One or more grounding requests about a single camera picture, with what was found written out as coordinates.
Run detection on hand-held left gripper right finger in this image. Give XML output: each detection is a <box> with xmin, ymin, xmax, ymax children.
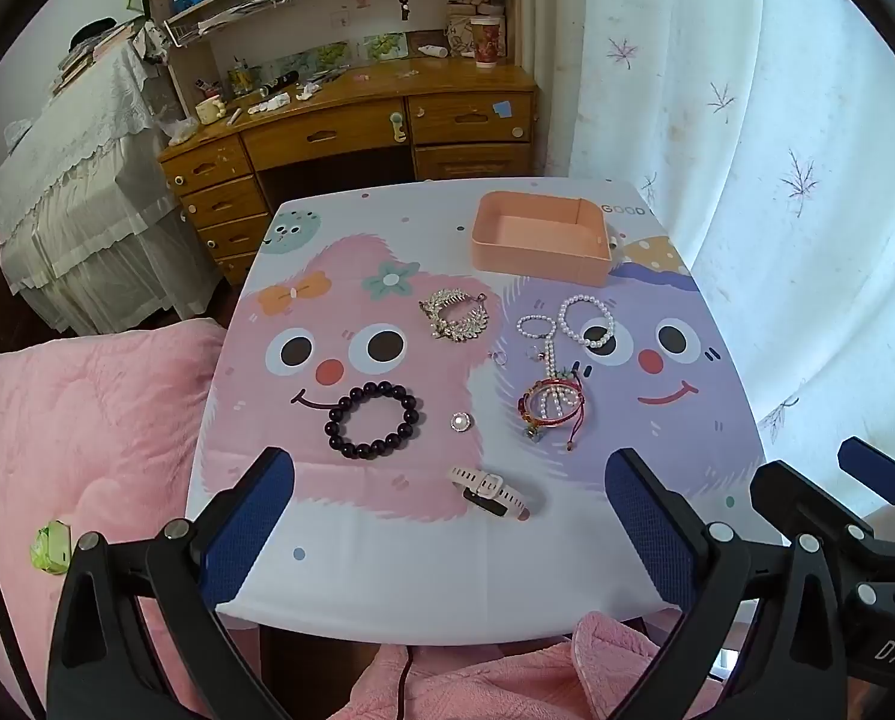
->
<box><xmin>603</xmin><ymin>448</ymin><xmax>854</xmax><ymax>720</ymax></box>

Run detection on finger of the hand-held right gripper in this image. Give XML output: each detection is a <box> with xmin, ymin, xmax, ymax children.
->
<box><xmin>749</xmin><ymin>460</ymin><xmax>879</xmax><ymax>550</ymax></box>
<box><xmin>837</xmin><ymin>435</ymin><xmax>895</xmax><ymax>512</ymax></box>

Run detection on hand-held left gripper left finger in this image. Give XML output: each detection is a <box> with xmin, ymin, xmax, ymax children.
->
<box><xmin>46</xmin><ymin>446</ymin><xmax>298</xmax><ymax>720</ymax></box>

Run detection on dark bead bracelet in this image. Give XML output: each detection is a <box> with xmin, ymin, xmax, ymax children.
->
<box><xmin>325</xmin><ymin>382</ymin><xmax>424</xmax><ymax>461</ymax></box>

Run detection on red string bracelet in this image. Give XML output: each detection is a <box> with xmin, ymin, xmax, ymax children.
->
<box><xmin>518</xmin><ymin>375</ymin><xmax>587</xmax><ymax>455</ymax></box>

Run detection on pearl strand chain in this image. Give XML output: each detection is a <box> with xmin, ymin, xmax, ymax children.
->
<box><xmin>539</xmin><ymin>337</ymin><xmax>579</xmax><ymax>422</ymax></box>

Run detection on large pearl bracelet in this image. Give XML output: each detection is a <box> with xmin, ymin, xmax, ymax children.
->
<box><xmin>557</xmin><ymin>295</ymin><xmax>616</xmax><ymax>350</ymax></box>

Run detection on pink plastic box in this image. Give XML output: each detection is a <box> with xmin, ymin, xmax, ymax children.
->
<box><xmin>469</xmin><ymin>192</ymin><xmax>619</xmax><ymax>287</ymax></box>

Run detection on pink fleece cloth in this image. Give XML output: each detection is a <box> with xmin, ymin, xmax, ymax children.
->
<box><xmin>342</xmin><ymin>611</ymin><xmax>719</xmax><ymax>720</ymax></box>

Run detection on cartoon printed tablecloth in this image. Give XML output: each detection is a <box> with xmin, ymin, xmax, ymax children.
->
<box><xmin>184</xmin><ymin>178</ymin><xmax>786</xmax><ymax>646</ymax></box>

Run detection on white leaf print curtain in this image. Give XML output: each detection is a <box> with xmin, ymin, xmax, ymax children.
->
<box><xmin>544</xmin><ymin>0</ymin><xmax>895</xmax><ymax>541</ymax></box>

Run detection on bed with white lace cover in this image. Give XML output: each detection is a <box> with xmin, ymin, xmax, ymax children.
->
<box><xmin>0</xmin><ymin>37</ymin><xmax>223</xmax><ymax>335</ymax></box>

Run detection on wooden desk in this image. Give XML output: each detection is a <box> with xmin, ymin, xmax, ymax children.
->
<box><xmin>158</xmin><ymin>64</ymin><xmax>542</xmax><ymax>286</ymax></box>

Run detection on clear plastic bag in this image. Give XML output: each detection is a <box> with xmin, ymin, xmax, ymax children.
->
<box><xmin>154</xmin><ymin>116</ymin><xmax>200</xmax><ymax>147</ymax></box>

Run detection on stack of books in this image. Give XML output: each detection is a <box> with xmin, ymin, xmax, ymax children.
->
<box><xmin>53</xmin><ymin>19</ymin><xmax>137</xmax><ymax>91</ymax></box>

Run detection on red paper cup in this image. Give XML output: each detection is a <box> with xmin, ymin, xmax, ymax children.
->
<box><xmin>469</xmin><ymin>15</ymin><xmax>502</xmax><ymax>70</ymax></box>

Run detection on brown patterned box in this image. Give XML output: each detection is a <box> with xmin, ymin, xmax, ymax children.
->
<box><xmin>447</xmin><ymin>4</ymin><xmax>486</xmax><ymax>57</ymax></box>

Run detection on white wire rack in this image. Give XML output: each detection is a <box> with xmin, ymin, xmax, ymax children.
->
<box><xmin>163</xmin><ymin>0</ymin><xmax>298</xmax><ymax>47</ymax></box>

